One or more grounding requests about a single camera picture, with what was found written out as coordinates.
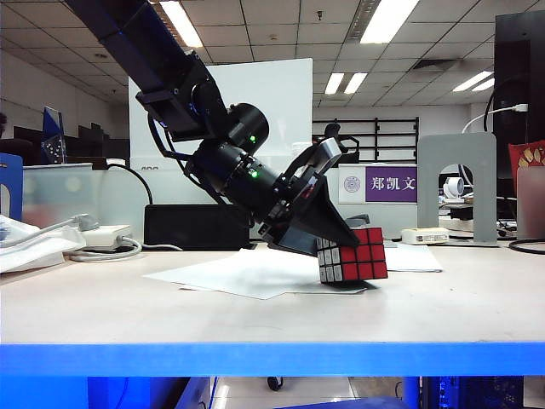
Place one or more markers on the purple and white name sign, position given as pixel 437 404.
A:
pixel 391 184

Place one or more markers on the white power strip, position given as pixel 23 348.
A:
pixel 106 234

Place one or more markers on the red snack bag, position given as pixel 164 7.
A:
pixel 528 155

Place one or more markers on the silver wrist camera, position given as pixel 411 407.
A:
pixel 330 151

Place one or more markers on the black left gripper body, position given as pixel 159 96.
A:
pixel 289 200

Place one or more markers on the blue crystal trophy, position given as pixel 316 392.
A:
pixel 53 140

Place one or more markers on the plastic bag with papers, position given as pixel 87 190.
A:
pixel 30 251

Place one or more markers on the small white adapter box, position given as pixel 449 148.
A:
pixel 426 236

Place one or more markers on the black rectangular box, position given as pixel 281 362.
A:
pixel 187 226

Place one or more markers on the pink frosted panel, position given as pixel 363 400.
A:
pixel 530 204

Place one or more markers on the white paper sheet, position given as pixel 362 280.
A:
pixel 413 260
pixel 238 272

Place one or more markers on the dark office chair back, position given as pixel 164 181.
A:
pixel 17 153

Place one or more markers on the fluorescent ceiling light panel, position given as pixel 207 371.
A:
pixel 472 82
pixel 334 84
pixel 387 21
pixel 355 84
pixel 485 85
pixel 187 30

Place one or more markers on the grey metal bookend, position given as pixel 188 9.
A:
pixel 426 183

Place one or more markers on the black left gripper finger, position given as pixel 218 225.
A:
pixel 328 221
pixel 298 243

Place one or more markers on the Rubik's cube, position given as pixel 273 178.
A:
pixel 362 260

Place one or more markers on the frosted glass desk partition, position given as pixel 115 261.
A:
pixel 123 213

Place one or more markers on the small white desk fan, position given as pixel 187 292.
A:
pixel 453 187

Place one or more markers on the black shelf rack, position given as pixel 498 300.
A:
pixel 376 140

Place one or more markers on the black office chair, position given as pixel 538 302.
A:
pixel 331 128

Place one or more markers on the blue table frame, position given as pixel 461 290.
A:
pixel 272 360

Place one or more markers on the black caster wheel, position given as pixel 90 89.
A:
pixel 274 384

